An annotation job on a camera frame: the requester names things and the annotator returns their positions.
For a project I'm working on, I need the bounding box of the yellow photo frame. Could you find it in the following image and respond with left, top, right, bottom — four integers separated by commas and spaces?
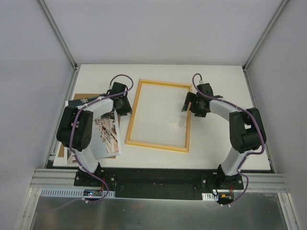
124, 78, 192, 154

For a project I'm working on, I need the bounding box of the aluminium corner post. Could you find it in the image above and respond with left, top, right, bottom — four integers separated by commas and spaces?
242, 0, 290, 72
37, 0, 79, 70

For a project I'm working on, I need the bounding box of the right white slotted cable duct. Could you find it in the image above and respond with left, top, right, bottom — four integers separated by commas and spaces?
202, 193, 219, 202

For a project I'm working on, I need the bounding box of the left aluminium corner post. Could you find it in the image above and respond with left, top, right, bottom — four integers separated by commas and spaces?
37, 0, 79, 70

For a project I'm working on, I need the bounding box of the printed street photo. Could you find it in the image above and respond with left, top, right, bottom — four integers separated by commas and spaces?
52, 93, 122, 167

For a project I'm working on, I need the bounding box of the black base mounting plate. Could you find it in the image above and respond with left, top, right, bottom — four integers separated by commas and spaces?
73, 167, 248, 199

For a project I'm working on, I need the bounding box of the shiny metal sheet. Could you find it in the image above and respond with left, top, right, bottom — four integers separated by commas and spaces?
31, 193, 287, 230

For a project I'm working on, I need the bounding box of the aluminium front rail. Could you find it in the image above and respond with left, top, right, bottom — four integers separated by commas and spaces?
30, 169, 290, 193

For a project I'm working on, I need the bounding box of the brown cardboard backing board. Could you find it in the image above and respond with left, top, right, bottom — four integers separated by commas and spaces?
55, 93, 123, 159

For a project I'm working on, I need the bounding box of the left white slotted cable duct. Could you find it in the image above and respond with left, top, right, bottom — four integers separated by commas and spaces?
41, 188, 115, 199

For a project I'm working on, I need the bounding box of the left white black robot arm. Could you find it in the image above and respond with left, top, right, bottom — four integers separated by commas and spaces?
56, 82, 132, 186

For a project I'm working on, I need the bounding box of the right aluminium corner post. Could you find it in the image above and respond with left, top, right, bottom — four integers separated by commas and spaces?
242, 0, 290, 72

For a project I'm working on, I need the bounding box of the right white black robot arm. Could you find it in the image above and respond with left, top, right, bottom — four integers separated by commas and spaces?
182, 83, 266, 189

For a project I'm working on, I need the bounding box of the white slotted cable duct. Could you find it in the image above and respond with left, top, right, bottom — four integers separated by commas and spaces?
202, 193, 219, 202
41, 188, 115, 199

